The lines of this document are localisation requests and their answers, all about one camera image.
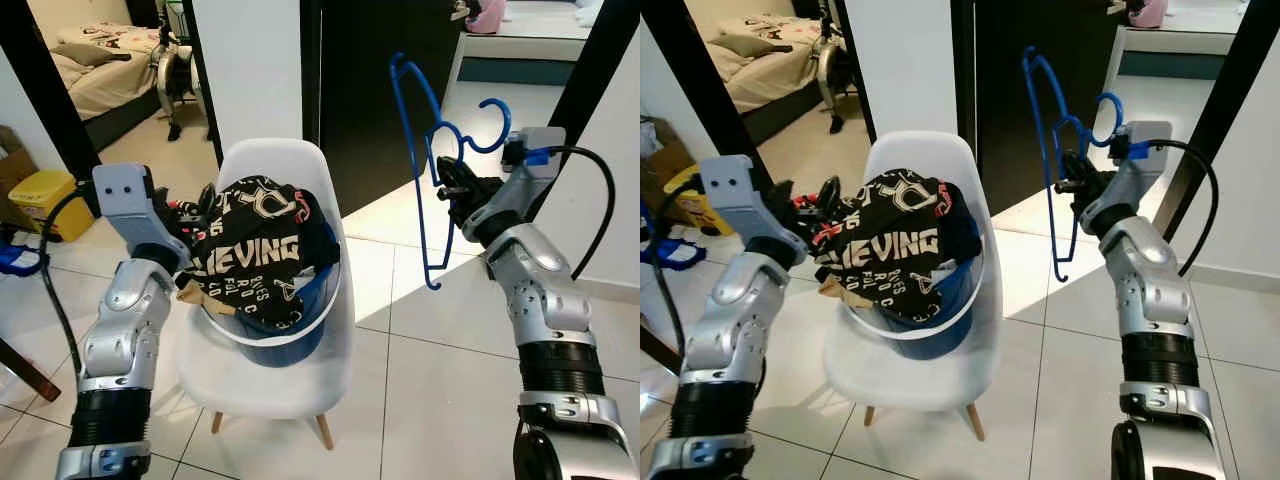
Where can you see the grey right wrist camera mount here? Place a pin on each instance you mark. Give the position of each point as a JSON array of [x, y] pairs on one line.
[[548, 137], [1150, 132]]

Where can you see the white cushioned bench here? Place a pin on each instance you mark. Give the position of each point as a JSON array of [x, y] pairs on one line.
[[530, 48], [1180, 45]]

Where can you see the pink bag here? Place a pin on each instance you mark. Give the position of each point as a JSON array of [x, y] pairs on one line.
[[1148, 12], [487, 18]]

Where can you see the blue plastic item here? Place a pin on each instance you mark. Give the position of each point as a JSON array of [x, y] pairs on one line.
[[20, 260], [660, 250]]

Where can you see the dark wooden door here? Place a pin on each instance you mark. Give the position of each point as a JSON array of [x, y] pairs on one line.
[[380, 90], [990, 90]]

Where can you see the brown cardboard box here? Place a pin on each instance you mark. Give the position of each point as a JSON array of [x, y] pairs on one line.
[[15, 165], [665, 155]]

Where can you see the yellow plastic bin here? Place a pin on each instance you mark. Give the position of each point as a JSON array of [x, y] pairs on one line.
[[700, 215], [45, 205]]

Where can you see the blue laundry basket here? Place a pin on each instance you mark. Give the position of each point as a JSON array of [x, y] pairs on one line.
[[290, 345], [930, 335]]

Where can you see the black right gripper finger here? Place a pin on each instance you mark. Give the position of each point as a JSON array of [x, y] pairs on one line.
[[1078, 173], [455, 180]]

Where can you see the bed with beige sheets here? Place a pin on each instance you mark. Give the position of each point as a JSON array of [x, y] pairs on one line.
[[770, 80], [110, 85]]

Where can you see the blue plastic hanger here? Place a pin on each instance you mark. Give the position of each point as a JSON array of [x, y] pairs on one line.
[[1042, 170], [410, 175]]

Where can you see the white plastic chair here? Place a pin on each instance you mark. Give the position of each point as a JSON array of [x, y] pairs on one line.
[[265, 395], [905, 385]]

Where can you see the silver exercise bike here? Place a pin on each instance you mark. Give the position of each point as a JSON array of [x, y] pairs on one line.
[[165, 75], [825, 70]]

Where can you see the beige cloth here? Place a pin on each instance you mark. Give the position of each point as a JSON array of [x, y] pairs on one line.
[[205, 292], [845, 288]]

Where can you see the brown wooden furniture leg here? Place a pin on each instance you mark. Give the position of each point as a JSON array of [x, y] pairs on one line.
[[655, 350], [30, 372]]

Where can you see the black printed t-shirt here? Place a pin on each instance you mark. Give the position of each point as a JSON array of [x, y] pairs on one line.
[[885, 245], [250, 250]]

